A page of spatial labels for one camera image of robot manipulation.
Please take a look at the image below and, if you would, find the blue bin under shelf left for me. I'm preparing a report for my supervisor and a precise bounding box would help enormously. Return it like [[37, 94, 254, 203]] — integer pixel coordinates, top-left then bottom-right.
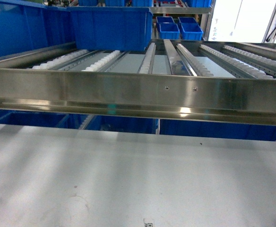
[[85, 115, 158, 134]]

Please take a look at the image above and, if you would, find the blue bin under shelf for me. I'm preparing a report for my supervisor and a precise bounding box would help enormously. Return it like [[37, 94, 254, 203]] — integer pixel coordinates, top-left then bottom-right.
[[160, 120, 276, 141], [85, 115, 158, 134]]

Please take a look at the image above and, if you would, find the blue bin under shelf right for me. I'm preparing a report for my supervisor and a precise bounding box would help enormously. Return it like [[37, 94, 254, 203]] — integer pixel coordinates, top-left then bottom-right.
[[160, 120, 276, 141]]

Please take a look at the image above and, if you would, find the large blue bin on shelf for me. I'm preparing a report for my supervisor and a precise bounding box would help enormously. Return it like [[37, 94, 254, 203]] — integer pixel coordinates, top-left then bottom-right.
[[68, 6, 153, 51]]

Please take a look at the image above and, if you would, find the stainless steel roller shelf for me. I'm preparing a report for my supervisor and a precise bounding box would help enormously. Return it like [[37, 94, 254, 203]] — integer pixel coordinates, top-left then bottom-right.
[[0, 40, 276, 125]]

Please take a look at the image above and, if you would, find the small blue bin front left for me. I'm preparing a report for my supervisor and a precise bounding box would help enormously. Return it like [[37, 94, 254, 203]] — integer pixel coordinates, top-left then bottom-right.
[[158, 23, 180, 40]]

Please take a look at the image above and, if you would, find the small blue bin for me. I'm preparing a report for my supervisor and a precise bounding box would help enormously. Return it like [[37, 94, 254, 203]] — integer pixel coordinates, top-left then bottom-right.
[[158, 23, 180, 40], [178, 17, 197, 24], [179, 23, 203, 41], [156, 16, 174, 24]]

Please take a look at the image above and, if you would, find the small blue bin front right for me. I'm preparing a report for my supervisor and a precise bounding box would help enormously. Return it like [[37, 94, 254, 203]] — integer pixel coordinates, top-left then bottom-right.
[[179, 23, 203, 41]]

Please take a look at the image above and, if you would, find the small blue bin rear left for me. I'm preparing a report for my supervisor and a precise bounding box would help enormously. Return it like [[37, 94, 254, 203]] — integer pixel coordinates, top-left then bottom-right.
[[156, 16, 174, 24]]

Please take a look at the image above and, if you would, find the small blue bin rear right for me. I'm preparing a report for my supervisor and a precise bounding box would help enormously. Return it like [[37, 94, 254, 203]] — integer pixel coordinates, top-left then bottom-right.
[[178, 17, 197, 24]]

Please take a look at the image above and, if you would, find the large blue bin far left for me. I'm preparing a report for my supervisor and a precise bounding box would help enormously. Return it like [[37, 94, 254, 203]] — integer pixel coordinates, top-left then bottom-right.
[[0, 0, 75, 57]]

